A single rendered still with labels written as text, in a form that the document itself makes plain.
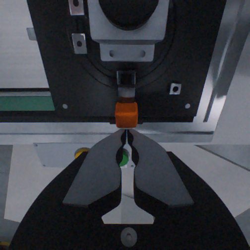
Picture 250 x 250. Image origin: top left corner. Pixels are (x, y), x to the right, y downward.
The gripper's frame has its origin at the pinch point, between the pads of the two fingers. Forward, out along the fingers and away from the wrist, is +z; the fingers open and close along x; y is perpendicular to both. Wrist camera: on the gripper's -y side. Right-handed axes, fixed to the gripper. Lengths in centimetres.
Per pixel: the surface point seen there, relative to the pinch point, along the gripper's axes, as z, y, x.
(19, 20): 14.6, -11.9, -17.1
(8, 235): 106, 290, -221
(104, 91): 9.2, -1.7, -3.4
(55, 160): 10.2, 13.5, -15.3
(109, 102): 9.2, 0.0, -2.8
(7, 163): 106, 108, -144
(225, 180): 20, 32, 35
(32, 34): 9.6, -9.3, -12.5
